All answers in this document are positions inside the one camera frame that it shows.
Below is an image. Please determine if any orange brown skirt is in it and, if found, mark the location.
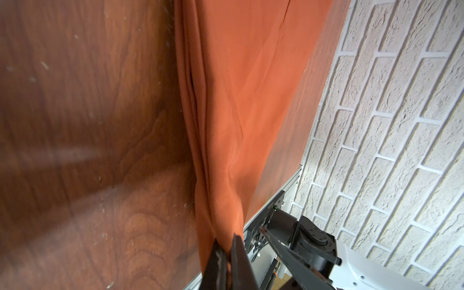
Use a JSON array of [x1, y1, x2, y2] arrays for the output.
[[174, 1, 333, 268]]

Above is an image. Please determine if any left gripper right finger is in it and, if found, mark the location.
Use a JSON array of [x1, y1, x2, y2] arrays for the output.
[[230, 235, 259, 290]]

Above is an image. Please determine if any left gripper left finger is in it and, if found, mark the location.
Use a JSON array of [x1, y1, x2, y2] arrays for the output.
[[199, 240, 228, 290]]

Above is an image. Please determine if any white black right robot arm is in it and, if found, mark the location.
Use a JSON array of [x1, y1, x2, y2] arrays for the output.
[[260, 209, 426, 290]]

